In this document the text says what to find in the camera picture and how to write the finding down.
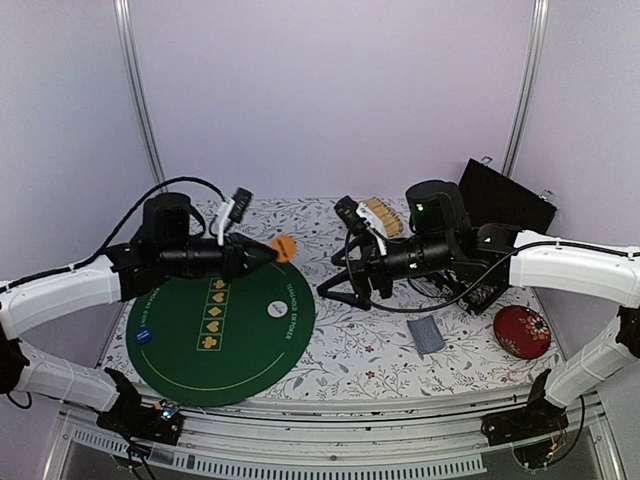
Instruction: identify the right aluminium frame post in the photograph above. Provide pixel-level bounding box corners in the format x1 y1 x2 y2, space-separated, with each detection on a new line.
502 0 550 178

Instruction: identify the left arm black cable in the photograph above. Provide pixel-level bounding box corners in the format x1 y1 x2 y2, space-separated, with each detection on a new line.
0 175 226 291

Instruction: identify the woven bamboo tray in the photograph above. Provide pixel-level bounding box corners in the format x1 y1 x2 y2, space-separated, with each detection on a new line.
357 197 404 239

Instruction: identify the left aluminium frame post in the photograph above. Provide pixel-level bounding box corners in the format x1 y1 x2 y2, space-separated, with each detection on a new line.
113 0 166 184

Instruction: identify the blue patterned card deck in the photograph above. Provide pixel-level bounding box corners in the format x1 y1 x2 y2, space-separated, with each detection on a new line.
407 316 446 356

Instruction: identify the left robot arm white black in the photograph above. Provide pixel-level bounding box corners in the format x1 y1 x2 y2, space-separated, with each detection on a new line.
1 193 277 434

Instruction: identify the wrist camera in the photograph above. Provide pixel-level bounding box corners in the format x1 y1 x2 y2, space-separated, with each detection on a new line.
334 196 388 256
209 187 253 246

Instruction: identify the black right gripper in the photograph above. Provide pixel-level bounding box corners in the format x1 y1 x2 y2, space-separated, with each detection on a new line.
317 233 455 310

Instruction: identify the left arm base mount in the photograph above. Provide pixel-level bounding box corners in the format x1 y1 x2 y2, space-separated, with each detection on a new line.
96 368 184 446

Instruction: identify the red floral round cushion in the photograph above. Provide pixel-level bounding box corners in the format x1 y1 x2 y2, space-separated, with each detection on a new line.
493 305 552 360

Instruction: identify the black poker chip case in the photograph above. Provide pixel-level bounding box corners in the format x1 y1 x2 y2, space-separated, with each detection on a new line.
419 159 557 315

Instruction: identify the aluminium frame post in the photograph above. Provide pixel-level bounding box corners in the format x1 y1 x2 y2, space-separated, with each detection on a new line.
113 0 166 184
502 0 550 178

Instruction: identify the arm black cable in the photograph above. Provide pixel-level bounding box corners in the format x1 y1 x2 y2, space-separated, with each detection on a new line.
342 232 631 315
0 175 226 291

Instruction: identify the blue small blind button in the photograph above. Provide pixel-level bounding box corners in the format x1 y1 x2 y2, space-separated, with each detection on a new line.
134 328 153 345

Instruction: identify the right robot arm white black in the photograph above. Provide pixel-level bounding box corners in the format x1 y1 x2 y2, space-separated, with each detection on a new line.
317 180 639 436

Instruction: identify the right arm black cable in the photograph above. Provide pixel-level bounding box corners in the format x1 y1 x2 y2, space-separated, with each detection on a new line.
342 232 631 315

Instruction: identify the round green poker mat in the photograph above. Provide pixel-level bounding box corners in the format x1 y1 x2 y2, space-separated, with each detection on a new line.
126 263 316 408

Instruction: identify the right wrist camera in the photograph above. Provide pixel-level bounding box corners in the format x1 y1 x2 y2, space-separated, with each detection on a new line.
334 196 388 256

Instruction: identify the orange big blind button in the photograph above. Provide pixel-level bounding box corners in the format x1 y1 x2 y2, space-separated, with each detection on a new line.
270 235 297 264

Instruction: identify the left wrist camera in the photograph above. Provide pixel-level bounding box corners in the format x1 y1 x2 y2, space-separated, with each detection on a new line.
209 187 253 246

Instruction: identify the white dealer button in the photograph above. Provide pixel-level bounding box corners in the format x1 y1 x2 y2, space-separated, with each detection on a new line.
267 300 288 318

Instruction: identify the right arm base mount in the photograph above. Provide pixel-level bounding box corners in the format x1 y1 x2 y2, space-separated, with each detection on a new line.
481 369 568 470

